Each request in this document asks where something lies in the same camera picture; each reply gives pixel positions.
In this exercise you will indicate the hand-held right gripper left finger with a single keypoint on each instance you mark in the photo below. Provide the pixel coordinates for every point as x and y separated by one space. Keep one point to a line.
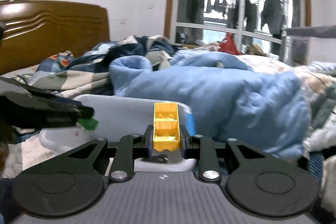
143 144

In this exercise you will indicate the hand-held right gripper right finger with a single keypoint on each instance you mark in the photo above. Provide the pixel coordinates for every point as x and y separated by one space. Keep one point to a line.
187 145

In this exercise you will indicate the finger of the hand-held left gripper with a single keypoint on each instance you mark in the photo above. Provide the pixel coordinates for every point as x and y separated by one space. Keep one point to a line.
47 113
31 90

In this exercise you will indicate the yellow building block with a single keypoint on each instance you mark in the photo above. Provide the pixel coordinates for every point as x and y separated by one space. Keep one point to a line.
166 132

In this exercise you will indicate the white plastic container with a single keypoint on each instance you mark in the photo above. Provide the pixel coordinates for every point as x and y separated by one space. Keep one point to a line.
118 113

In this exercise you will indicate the green rocket toy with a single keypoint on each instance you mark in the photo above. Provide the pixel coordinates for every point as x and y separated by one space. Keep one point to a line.
89 124

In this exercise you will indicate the blue white knit blanket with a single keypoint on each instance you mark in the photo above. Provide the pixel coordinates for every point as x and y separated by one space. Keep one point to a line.
26 153

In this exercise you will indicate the wooden headboard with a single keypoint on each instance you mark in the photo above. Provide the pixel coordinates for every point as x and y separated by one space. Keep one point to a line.
52 29

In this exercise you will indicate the dark patterned quilt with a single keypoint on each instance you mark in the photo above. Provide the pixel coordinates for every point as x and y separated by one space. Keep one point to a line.
86 69

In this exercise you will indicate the light blue duvet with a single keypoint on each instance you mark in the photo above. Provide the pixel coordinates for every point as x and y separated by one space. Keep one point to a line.
210 87

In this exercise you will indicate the red cloth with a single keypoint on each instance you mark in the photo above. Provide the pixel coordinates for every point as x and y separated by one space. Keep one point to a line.
229 45

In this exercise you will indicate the brown cloth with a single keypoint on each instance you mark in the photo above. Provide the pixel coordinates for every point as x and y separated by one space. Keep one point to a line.
256 49

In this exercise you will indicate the white fleece blanket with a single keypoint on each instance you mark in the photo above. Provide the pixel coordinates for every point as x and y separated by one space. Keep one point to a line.
320 140

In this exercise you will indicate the hanging dark clothes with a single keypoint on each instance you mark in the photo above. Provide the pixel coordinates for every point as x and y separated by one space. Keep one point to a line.
273 14

